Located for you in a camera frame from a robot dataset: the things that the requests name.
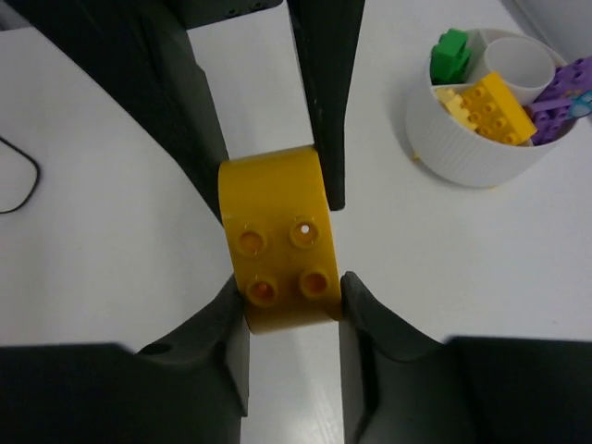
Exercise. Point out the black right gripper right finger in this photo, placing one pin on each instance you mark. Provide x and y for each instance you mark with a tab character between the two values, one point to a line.
400	386

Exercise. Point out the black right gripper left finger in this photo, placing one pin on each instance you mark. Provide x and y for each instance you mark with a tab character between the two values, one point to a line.
190	386

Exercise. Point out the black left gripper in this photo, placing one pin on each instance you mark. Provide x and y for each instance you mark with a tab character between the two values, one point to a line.
140	53

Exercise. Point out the yellow curved lego brick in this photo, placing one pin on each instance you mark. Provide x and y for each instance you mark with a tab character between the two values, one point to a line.
275	215

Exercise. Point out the yellow long lego brick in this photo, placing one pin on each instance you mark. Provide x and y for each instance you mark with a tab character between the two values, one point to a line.
496	112

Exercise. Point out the lavender square lego brick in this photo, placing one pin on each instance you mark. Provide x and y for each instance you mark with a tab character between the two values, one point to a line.
552	119

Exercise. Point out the green lego in container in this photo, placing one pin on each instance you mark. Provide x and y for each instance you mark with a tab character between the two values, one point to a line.
450	57

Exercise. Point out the yellow lego in container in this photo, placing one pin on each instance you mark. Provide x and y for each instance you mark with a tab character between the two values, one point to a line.
454	105

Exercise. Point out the white round divided container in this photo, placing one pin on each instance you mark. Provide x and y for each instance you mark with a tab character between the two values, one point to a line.
464	157

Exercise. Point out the lavender curved lego piece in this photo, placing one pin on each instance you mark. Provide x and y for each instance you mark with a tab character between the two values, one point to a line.
571	83

